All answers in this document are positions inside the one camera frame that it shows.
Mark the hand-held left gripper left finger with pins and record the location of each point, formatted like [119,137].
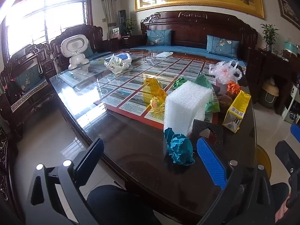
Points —
[91,157]

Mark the yellow carton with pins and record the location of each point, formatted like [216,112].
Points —
[236,107]

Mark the green crumpled paper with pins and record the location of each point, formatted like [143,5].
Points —
[179,83]

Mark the black tower speaker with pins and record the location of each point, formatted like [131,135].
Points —
[122,22]

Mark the orange crumpled paper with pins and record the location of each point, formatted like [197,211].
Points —
[234,88]

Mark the barred window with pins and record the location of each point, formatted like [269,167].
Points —
[46,16]

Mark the blue floral cushion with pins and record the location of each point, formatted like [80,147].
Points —
[29,78]
[159,37]
[221,45]

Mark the yellow translucent figurine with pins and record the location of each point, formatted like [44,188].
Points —
[155,91]

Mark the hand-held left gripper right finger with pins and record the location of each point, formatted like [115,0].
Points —
[211,161]

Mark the person's leg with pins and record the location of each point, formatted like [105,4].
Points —
[112,204]
[280,191]

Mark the patterned curtain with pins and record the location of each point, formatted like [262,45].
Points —
[109,7]

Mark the teal crumpled paper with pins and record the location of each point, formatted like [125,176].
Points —
[180,147]

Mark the dark wooden side table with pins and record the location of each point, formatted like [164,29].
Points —
[255,75]

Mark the person's left leg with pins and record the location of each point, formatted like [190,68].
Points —
[112,204]

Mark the white printed plastic bag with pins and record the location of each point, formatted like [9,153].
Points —
[114,66]

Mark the green plastic bag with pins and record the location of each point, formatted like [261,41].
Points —
[212,105]

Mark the blue armchair seat pad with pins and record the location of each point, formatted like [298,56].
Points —
[28,97]

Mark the white robot toy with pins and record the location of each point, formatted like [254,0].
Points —
[75,44]

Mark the yellow round bin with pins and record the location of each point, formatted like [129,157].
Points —
[263,159]

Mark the bamboo plant in vase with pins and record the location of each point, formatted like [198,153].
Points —
[269,35]

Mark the person's right hand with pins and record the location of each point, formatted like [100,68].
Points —
[288,215]

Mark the blue sofa seat pad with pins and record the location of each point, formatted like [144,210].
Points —
[187,51]

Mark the small wooden corner table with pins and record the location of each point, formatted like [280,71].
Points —
[131,41]

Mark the black foam piece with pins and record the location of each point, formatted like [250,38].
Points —
[199,124]

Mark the teal round container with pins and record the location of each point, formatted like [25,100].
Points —
[291,48]

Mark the white toy rack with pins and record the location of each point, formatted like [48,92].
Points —
[289,107]

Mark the green beige pet carrier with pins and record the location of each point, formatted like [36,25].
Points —
[269,93]

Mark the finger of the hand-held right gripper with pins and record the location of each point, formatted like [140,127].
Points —
[295,132]
[287,154]

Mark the clear pink plastic bag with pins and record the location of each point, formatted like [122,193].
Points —
[222,71]

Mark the carved wooden sofa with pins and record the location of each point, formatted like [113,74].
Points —
[187,28]

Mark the person's right leg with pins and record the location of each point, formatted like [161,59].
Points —
[280,191]

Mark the printed picture sheet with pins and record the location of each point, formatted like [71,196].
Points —
[131,86]

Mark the dark framed wall hanging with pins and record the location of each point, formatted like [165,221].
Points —
[287,9]

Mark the carved wooden armchair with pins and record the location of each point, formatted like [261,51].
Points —
[14,58]
[96,34]

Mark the carved wooden coffee table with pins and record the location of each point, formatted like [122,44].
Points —
[131,150]

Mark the blue crumpled plastic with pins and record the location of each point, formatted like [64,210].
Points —
[123,56]

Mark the white foam block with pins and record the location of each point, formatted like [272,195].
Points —
[185,105]

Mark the green potted plant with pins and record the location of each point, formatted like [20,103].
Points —
[129,25]

